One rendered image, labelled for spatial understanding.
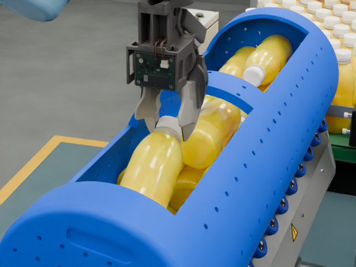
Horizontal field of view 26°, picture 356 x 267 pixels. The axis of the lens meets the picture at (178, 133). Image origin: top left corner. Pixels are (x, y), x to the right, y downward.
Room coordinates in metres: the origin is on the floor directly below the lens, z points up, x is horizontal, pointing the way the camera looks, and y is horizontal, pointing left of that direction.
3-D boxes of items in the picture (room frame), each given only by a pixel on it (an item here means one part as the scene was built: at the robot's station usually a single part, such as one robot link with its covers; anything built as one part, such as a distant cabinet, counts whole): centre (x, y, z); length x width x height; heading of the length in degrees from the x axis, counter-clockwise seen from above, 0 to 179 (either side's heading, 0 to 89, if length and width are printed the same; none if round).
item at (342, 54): (1.68, -0.38, 1.09); 0.04 x 0.04 x 0.02
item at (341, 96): (1.68, -0.38, 0.99); 0.07 x 0.07 x 0.19
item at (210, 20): (1.91, -0.03, 1.05); 0.20 x 0.10 x 0.10; 159
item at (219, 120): (1.15, -0.06, 1.15); 0.19 x 0.07 x 0.07; 159
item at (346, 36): (1.80, -0.42, 1.09); 0.04 x 0.04 x 0.02
